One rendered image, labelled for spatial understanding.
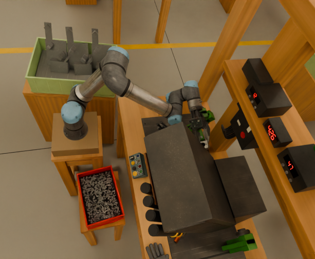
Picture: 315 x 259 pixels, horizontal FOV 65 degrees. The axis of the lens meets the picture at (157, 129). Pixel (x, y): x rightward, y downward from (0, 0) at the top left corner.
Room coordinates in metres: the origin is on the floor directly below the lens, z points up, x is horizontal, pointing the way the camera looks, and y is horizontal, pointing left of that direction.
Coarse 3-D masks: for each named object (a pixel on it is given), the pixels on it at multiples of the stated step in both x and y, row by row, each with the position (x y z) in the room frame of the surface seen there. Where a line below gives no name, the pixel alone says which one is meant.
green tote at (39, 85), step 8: (40, 40) 1.35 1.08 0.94; (64, 40) 1.41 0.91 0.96; (40, 48) 1.33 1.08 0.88; (88, 48) 1.46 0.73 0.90; (32, 56) 1.16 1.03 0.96; (40, 56) 1.29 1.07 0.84; (32, 64) 1.11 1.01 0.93; (32, 72) 1.07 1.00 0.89; (32, 80) 0.98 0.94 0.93; (40, 80) 0.99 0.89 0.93; (48, 80) 1.01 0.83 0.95; (56, 80) 1.02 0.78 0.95; (64, 80) 1.04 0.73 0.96; (72, 80) 1.06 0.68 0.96; (80, 80) 1.08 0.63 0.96; (32, 88) 0.97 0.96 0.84; (40, 88) 0.99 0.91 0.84; (48, 88) 1.01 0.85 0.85; (56, 88) 1.02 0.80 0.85; (64, 88) 1.04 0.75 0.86; (104, 88) 1.13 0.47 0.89; (96, 96) 1.11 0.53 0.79; (104, 96) 1.13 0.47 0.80; (112, 96) 1.14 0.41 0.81
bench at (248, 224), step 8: (160, 96) 1.23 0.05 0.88; (184, 104) 1.22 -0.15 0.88; (144, 112) 1.04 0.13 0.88; (152, 112) 1.06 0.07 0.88; (184, 112) 1.15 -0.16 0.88; (120, 128) 1.01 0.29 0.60; (120, 136) 1.01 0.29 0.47; (120, 144) 1.01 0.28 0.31; (120, 152) 1.01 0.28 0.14; (216, 152) 0.90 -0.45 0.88; (224, 152) 0.92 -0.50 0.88; (240, 224) 0.46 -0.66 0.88; (248, 224) 0.47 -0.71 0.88; (256, 232) 0.44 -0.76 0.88; (256, 240) 0.39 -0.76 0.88; (248, 256) 0.29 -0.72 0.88; (256, 256) 0.31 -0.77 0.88; (264, 256) 0.32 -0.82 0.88
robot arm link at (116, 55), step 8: (112, 48) 0.92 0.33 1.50; (120, 48) 0.93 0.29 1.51; (112, 56) 0.86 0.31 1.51; (120, 56) 0.88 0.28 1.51; (128, 56) 0.93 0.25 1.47; (104, 64) 0.81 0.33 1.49; (120, 64) 0.83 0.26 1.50; (96, 72) 0.85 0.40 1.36; (88, 80) 0.85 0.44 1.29; (96, 80) 0.83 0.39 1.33; (72, 88) 0.87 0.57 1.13; (80, 88) 0.84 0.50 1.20; (88, 88) 0.82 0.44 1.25; (96, 88) 0.83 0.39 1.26; (72, 96) 0.81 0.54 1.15; (80, 96) 0.81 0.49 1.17; (88, 96) 0.82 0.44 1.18
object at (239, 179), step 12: (240, 156) 0.70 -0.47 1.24; (216, 168) 0.59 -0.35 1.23; (228, 168) 0.61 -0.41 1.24; (240, 168) 0.63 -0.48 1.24; (228, 180) 0.54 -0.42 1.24; (240, 180) 0.56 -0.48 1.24; (252, 180) 0.58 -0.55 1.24; (228, 192) 0.48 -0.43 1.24; (240, 192) 0.50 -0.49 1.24; (252, 192) 0.52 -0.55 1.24; (240, 204) 0.44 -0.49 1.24; (252, 204) 0.46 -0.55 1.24; (264, 204) 0.48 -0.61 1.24; (240, 216) 0.39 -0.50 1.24; (252, 216) 0.44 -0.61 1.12
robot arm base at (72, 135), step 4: (84, 124) 0.73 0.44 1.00; (64, 128) 0.67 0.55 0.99; (80, 128) 0.68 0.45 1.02; (84, 128) 0.71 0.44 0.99; (64, 132) 0.66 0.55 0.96; (68, 132) 0.65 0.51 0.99; (72, 132) 0.65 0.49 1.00; (76, 132) 0.66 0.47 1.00; (80, 132) 0.68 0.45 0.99; (84, 132) 0.69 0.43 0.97; (68, 136) 0.64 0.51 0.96; (72, 136) 0.64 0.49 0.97; (76, 136) 0.65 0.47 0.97; (80, 136) 0.66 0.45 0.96; (84, 136) 0.68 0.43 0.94
